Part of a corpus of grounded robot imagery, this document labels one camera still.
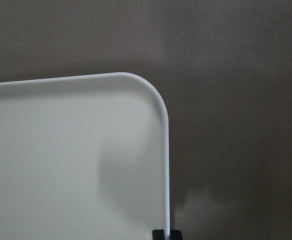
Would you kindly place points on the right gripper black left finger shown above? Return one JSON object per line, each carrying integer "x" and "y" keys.
{"x": 158, "y": 235}

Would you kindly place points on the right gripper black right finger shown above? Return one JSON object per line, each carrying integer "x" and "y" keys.
{"x": 176, "y": 234}

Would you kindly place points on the beige rabbit tray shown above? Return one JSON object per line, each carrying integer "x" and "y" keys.
{"x": 83, "y": 158}

